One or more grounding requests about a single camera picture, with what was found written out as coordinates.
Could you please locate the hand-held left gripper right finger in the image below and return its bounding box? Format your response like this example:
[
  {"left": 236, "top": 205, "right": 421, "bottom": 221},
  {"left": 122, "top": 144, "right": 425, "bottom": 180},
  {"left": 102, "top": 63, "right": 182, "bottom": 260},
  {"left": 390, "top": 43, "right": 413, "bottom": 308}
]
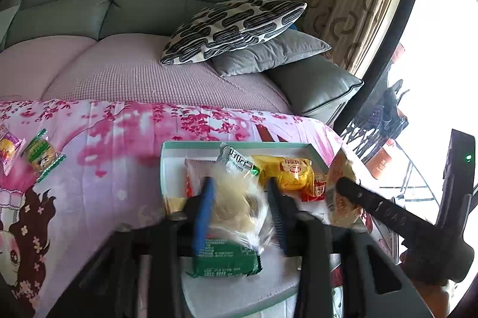
[{"left": 266, "top": 181, "right": 434, "bottom": 318}]

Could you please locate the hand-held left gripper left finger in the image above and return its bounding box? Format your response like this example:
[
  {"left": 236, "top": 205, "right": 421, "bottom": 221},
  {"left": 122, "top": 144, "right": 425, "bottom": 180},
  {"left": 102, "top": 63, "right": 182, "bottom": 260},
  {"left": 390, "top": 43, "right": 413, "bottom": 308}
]
[{"left": 48, "top": 177, "right": 216, "bottom": 318}]

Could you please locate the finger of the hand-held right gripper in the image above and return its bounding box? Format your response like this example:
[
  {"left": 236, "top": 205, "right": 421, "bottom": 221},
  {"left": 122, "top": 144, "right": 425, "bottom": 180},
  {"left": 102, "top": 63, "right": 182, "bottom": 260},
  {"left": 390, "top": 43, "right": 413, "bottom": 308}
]
[{"left": 336, "top": 177, "right": 438, "bottom": 248}]

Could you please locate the white snack packet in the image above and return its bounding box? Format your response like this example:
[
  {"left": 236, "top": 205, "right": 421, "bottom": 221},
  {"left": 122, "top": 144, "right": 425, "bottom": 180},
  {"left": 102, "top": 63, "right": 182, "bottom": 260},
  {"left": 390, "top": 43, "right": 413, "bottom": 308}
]
[{"left": 164, "top": 196, "right": 189, "bottom": 219}]

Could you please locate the clear bag of bread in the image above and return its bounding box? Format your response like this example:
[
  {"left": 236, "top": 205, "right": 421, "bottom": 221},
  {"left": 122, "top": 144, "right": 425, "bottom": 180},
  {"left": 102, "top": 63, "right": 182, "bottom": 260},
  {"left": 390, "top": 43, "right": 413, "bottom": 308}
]
[{"left": 207, "top": 163, "right": 277, "bottom": 255}]

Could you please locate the red patterned wafer packet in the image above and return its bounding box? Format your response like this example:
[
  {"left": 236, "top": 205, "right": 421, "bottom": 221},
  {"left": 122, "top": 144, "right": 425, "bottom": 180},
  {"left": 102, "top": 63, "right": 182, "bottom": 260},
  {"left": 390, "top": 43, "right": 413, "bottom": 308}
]
[{"left": 184, "top": 159, "right": 215, "bottom": 199}]

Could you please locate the red snack packet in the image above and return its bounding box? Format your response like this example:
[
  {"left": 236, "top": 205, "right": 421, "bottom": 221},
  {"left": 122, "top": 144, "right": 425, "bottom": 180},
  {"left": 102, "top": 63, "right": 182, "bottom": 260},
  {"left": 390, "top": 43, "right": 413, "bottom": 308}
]
[{"left": 301, "top": 170, "right": 329, "bottom": 203}]

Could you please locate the yellow bread packet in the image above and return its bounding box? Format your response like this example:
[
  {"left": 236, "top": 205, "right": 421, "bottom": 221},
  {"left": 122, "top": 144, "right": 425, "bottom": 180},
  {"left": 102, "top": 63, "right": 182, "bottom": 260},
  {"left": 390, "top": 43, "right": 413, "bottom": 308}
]
[{"left": 251, "top": 155, "right": 314, "bottom": 192}]

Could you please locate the orange and beige snack packet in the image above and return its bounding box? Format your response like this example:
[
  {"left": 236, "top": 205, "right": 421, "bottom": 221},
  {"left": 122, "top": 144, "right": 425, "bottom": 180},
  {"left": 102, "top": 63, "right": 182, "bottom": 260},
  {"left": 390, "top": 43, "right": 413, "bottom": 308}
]
[{"left": 324, "top": 148, "right": 368, "bottom": 229}]

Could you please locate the green block packet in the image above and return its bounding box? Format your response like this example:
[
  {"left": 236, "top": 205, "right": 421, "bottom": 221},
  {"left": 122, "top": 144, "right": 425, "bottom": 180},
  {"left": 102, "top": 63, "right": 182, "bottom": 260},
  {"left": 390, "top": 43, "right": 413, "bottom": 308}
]
[{"left": 187, "top": 236, "right": 264, "bottom": 278}]

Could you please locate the green and white cracker packet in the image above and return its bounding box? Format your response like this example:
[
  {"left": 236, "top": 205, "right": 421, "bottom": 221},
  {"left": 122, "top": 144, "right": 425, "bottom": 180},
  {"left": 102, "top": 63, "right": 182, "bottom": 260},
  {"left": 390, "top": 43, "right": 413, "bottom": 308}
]
[{"left": 217, "top": 142, "right": 262, "bottom": 179}]

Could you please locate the teal-edged box tray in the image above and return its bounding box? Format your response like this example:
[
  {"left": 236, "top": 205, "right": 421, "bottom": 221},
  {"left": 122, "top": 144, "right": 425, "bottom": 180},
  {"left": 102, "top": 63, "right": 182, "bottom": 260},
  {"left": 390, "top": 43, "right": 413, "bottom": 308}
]
[{"left": 160, "top": 141, "right": 370, "bottom": 318}]

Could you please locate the orange pot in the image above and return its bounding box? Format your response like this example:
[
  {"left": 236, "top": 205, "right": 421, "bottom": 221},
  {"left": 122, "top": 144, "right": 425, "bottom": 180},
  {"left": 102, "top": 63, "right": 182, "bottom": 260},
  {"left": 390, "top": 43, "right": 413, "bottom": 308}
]
[{"left": 366, "top": 144, "right": 396, "bottom": 180}]

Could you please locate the black metal railing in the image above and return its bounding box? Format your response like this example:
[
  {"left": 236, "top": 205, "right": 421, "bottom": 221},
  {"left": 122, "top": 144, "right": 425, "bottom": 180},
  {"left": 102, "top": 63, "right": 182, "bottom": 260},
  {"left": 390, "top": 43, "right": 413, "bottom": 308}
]
[{"left": 338, "top": 79, "right": 449, "bottom": 207}]

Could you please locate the printed cartoon blanket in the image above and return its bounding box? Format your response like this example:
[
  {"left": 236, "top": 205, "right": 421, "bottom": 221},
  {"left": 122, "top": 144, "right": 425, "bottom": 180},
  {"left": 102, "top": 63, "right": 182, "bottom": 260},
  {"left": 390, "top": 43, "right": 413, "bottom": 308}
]
[{"left": 0, "top": 99, "right": 402, "bottom": 318}]

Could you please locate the pink sofa cover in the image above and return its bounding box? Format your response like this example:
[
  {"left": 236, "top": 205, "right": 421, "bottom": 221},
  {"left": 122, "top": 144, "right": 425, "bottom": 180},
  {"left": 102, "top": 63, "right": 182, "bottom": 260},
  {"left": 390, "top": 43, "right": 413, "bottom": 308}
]
[{"left": 0, "top": 33, "right": 292, "bottom": 114}]

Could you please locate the grey cushion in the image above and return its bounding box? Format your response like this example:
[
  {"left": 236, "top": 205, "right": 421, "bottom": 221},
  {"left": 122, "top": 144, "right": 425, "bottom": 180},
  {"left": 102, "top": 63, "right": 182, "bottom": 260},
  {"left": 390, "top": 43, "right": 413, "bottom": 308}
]
[{"left": 211, "top": 30, "right": 332, "bottom": 77}]

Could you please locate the green-edged cookie packet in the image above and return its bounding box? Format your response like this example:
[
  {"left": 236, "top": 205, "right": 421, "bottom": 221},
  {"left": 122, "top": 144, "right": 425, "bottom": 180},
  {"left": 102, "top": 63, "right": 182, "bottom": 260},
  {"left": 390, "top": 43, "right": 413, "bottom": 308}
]
[{"left": 22, "top": 128, "right": 67, "bottom": 184}]

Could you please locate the black and white patterned cushion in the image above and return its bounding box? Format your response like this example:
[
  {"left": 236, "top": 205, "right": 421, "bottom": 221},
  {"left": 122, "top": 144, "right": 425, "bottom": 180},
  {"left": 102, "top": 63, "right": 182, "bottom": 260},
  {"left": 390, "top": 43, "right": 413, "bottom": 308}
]
[{"left": 160, "top": 0, "right": 307, "bottom": 65}]

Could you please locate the pink snack packet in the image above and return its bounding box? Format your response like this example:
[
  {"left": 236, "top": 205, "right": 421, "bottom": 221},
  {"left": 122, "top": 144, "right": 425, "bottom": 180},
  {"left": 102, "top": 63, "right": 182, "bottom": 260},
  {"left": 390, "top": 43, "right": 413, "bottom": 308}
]
[{"left": 0, "top": 124, "right": 25, "bottom": 177}]

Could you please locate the grey sofa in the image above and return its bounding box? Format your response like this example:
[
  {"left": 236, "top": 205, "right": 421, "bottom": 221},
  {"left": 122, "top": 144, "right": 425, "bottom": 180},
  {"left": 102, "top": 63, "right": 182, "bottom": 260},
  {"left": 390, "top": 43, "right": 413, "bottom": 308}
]
[{"left": 0, "top": 0, "right": 364, "bottom": 126}]

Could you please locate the dark window frame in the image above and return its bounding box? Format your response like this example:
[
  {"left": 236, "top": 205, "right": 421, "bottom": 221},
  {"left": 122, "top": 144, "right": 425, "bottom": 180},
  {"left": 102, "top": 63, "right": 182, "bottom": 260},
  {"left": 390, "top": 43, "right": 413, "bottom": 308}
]
[{"left": 332, "top": 0, "right": 428, "bottom": 134}]

